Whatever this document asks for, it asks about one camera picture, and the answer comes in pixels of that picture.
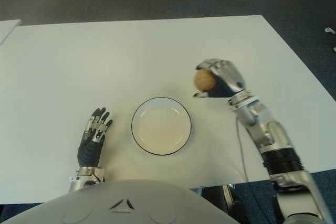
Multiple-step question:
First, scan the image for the grey robot torso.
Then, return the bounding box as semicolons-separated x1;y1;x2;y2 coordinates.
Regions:
0;179;242;224

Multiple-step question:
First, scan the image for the yellow-red apple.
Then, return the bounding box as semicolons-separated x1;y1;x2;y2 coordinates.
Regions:
194;68;216;92

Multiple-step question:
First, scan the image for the thin arm cable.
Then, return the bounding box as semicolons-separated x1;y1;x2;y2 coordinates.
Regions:
235;118;249;183

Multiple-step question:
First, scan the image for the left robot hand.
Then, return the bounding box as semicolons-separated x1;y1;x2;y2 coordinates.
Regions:
77;108;113;168

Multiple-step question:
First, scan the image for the white side table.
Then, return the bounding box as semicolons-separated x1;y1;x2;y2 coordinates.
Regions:
0;19;22;46

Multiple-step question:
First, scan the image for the black table leg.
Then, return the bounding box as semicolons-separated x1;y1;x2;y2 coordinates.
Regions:
222;183;250;224

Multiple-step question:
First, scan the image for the white plate with black rim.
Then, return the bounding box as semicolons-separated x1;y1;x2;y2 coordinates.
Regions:
131;97;192;156

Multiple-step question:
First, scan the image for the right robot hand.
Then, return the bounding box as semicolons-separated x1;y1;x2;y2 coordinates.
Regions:
193;58;246;99

